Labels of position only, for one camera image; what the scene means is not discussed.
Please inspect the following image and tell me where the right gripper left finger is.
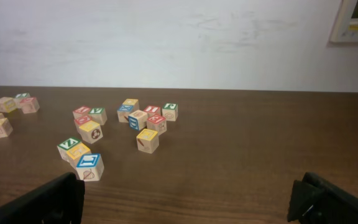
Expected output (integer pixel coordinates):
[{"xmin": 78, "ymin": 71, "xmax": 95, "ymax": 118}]
[{"xmin": 0, "ymin": 172, "xmax": 85, "ymax": 224}]

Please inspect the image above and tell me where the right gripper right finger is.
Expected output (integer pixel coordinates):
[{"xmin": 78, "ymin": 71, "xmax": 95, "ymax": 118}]
[{"xmin": 287, "ymin": 172, "xmax": 358, "ymax": 224}]

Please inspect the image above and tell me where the blue letter L block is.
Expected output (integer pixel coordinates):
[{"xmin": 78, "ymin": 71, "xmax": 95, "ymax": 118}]
[{"xmin": 75, "ymin": 154, "xmax": 104, "ymax": 182}]

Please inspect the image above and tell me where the yellow letter G block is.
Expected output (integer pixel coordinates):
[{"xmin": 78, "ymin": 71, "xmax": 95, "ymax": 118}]
[{"xmin": 66, "ymin": 142, "xmax": 91, "ymax": 169}]

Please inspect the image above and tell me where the green letter Z block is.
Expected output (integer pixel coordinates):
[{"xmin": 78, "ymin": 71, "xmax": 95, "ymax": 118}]
[{"xmin": 57, "ymin": 138, "xmax": 81, "ymax": 161}]

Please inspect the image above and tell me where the yellow block beside Q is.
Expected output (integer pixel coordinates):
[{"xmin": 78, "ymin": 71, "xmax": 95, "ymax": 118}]
[{"xmin": 79, "ymin": 121, "xmax": 103, "ymax": 144}]

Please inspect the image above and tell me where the red letter Q block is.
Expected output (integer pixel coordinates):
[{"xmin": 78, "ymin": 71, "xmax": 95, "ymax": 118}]
[{"xmin": 74, "ymin": 115, "xmax": 93, "ymax": 131}]

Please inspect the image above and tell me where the red letter Y block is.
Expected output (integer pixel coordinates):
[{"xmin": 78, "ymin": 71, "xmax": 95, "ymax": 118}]
[{"xmin": 73, "ymin": 106, "xmax": 91, "ymax": 119}]

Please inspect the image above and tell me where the green letter V block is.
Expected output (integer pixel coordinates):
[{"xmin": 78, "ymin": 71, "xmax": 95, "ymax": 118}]
[{"xmin": 88, "ymin": 108, "xmax": 108, "ymax": 125}]

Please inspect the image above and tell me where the red letter A block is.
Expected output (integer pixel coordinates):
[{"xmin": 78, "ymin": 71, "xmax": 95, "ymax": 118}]
[{"xmin": 19, "ymin": 97, "xmax": 40, "ymax": 114}]

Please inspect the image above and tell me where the yellow block right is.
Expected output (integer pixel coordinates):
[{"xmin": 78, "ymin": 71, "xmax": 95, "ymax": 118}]
[{"xmin": 136, "ymin": 129, "xmax": 159, "ymax": 154}]

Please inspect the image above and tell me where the plain wooden block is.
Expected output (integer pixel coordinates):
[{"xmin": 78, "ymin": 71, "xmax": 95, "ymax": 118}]
[{"xmin": 0, "ymin": 97, "xmax": 17, "ymax": 113}]

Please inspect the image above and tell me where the blue letter X block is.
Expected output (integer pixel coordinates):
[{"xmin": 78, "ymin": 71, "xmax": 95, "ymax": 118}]
[{"xmin": 117, "ymin": 105, "xmax": 134, "ymax": 123}]

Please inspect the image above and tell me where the green letter L block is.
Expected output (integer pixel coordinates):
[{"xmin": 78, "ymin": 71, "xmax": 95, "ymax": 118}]
[{"xmin": 14, "ymin": 93, "xmax": 30, "ymax": 108}]

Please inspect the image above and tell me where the wooden block blue side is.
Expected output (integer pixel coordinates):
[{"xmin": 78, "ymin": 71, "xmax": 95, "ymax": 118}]
[{"xmin": 128, "ymin": 110, "xmax": 148, "ymax": 131}]

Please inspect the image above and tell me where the yellow block top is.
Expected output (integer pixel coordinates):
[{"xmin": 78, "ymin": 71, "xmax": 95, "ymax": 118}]
[{"xmin": 122, "ymin": 98, "xmax": 139, "ymax": 110}]

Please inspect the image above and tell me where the red letter E block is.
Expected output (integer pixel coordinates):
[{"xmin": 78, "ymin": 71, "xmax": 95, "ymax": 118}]
[{"xmin": 147, "ymin": 114, "xmax": 167, "ymax": 135}]

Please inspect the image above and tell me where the red letter I block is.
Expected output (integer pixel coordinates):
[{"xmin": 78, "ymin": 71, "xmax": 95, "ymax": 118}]
[{"xmin": 144, "ymin": 105, "xmax": 161, "ymax": 117}]

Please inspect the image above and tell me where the green letter J block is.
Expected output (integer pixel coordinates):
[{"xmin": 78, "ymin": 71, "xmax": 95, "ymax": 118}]
[{"xmin": 162, "ymin": 103, "xmax": 178, "ymax": 121}]

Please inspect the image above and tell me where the beige wall control panel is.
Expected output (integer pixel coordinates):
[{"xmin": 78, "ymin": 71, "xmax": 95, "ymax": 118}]
[{"xmin": 329, "ymin": 0, "xmax": 358, "ymax": 43}]

